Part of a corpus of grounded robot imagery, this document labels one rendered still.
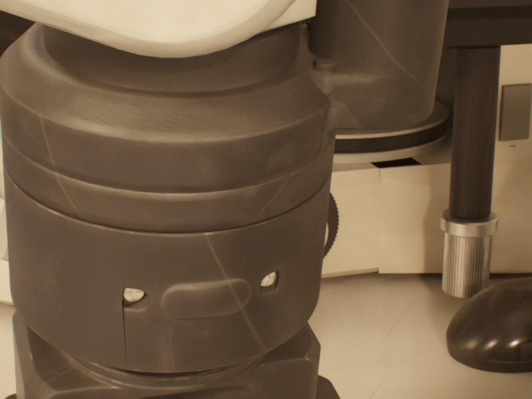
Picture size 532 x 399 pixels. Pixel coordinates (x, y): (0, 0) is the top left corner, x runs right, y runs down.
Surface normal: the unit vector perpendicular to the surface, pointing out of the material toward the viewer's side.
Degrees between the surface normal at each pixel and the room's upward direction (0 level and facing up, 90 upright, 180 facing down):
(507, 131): 90
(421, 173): 48
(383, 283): 0
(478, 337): 53
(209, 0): 101
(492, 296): 30
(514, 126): 90
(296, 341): 12
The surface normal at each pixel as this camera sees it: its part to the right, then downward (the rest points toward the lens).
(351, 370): 0.00, -0.96
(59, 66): 0.06, -0.88
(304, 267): 0.84, 0.30
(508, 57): 0.30, 0.28
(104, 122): -0.18, -0.32
